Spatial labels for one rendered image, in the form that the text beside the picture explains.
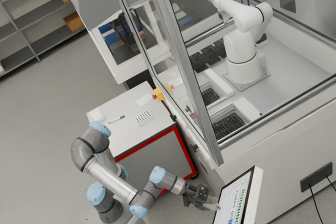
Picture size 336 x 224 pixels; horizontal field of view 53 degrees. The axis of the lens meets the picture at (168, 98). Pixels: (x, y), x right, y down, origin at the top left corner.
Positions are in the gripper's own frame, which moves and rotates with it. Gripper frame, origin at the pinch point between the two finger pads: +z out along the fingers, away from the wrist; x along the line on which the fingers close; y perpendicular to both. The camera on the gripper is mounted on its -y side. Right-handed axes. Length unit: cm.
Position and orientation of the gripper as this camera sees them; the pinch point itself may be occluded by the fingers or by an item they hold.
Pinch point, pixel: (217, 208)
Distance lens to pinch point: 169.8
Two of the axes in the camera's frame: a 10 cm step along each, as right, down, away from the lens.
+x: 3.3, -7.1, 6.2
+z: 8.8, 4.7, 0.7
